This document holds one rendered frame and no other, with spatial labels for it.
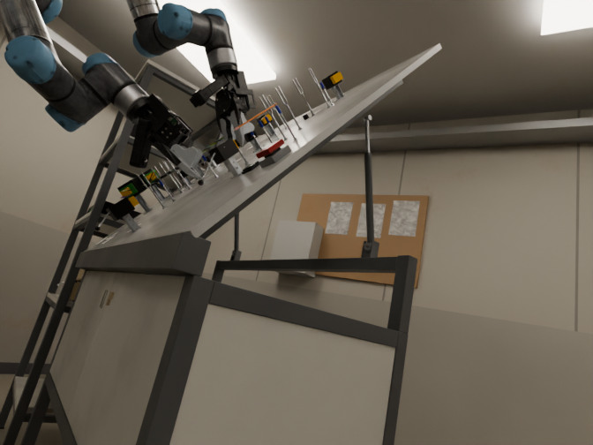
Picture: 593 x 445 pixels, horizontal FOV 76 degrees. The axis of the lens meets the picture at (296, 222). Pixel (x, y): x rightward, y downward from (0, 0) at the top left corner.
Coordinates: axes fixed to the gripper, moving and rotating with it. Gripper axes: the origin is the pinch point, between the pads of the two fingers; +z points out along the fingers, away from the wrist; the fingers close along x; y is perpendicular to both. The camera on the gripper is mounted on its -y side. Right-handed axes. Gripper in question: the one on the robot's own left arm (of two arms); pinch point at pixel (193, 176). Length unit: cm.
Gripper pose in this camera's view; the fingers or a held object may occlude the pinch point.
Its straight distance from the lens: 94.2
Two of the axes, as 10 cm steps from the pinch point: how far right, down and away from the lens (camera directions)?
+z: 7.0, 7.2, 0.2
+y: 7.1, -6.9, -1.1
